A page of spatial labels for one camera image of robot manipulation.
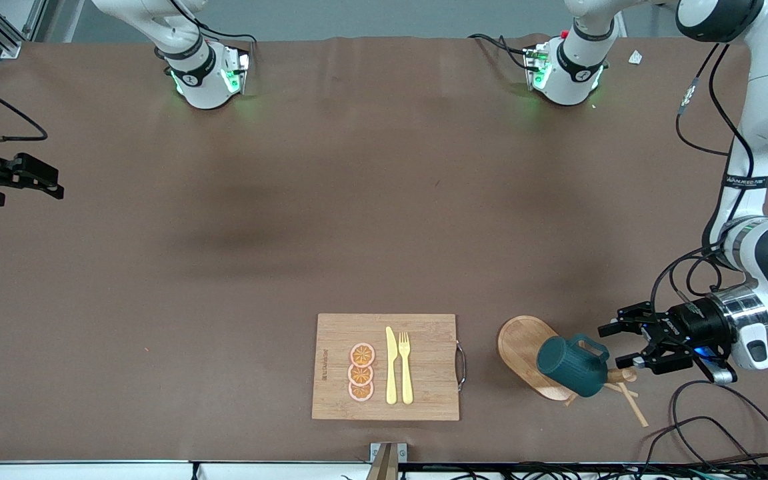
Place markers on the grey metal bracket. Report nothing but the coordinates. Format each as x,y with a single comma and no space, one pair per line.
375,452

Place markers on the yellow plastic fork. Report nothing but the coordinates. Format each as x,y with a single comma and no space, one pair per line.
406,380

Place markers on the yellow plastic knife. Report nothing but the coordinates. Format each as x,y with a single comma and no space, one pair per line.
391,373

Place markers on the orange slice toy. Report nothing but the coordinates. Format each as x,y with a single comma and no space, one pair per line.
360,375
362,354
360,392

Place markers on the wooden mug rack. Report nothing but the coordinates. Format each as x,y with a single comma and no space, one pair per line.
520,340

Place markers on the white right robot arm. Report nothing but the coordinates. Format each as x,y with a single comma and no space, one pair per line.
190,80

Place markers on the aluminium frame profile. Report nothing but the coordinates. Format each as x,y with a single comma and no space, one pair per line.
7,48

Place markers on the brown table mat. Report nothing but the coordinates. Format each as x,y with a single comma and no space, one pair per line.
157,266

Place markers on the white paper scrap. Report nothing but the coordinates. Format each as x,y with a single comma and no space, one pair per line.
636,57

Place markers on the teal ribbed mug yellow inside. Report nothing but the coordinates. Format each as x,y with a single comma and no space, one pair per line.
567,366

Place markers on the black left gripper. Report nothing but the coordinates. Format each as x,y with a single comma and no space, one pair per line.
694,325

